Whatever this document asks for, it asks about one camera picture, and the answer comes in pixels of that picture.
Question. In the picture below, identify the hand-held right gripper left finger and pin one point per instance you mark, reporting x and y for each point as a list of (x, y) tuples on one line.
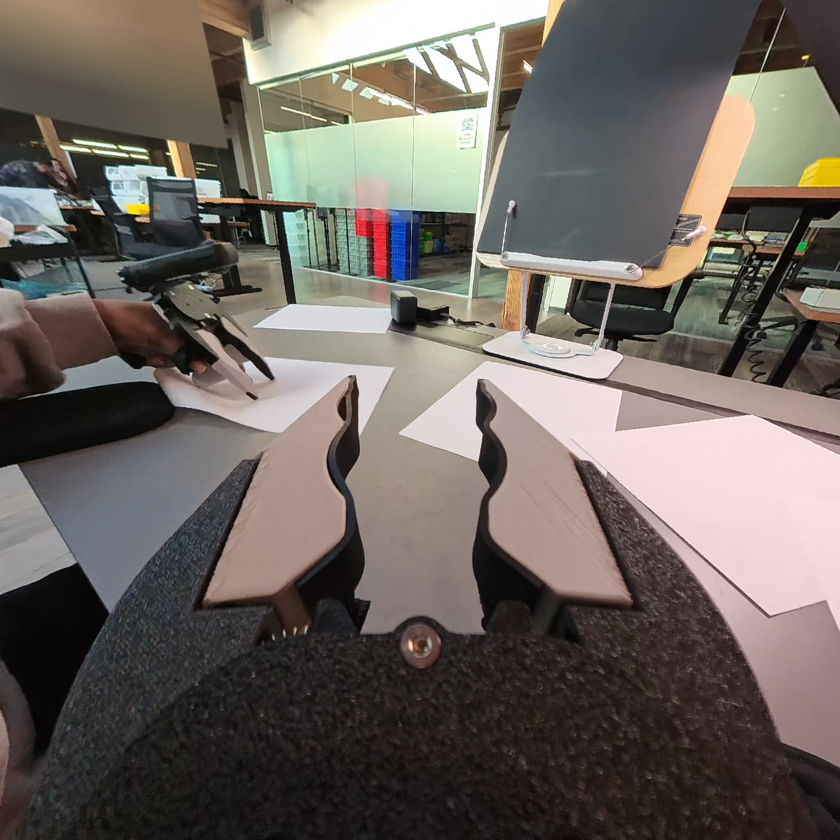
[(289, 525)]

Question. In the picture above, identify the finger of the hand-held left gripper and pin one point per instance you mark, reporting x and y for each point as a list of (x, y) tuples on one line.
[(223, 374), (244, 348)]

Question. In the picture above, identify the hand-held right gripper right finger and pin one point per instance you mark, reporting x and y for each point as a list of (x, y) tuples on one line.
[(544, 525)]

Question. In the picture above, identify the wooden top desk black legs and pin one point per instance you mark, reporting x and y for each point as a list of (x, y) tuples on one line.
[(283, 256)]

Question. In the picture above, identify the brown top desk black legs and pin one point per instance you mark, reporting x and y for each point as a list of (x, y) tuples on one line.
[(781, 192)]

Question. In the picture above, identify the person's left hand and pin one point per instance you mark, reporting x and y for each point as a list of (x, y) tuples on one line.
[(138, 328)]

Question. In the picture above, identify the black mesh office chair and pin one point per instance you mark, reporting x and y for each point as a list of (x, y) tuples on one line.
[(172, 210)]

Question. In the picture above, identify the stack of white crates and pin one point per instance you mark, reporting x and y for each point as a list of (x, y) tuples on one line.
[(124, 177)]

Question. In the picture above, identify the stack of grey bins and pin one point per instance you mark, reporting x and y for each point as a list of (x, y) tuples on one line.
[(348, 243)]

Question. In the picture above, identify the black wrist rest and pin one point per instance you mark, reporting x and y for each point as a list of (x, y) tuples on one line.
[(79, 420)]

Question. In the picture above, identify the stack of red bins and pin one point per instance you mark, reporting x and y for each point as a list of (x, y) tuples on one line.
[(380, 256)]

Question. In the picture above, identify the stack of blue bins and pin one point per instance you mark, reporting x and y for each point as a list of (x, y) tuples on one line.
[(403, 249)]

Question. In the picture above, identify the black power adapter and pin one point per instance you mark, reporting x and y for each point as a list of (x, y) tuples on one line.
[(430, 312)]

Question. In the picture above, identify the white paper sign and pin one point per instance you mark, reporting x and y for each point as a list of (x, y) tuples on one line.
[(468, 131)]

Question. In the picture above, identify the black flat panel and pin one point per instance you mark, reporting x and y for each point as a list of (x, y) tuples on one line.
[(604, 131)]

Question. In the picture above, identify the yellow bin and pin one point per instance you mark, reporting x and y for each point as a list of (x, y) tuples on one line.
[(820, 174)]

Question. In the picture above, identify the grey wall speaker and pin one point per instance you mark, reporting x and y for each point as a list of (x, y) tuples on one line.
[(259, 26)]

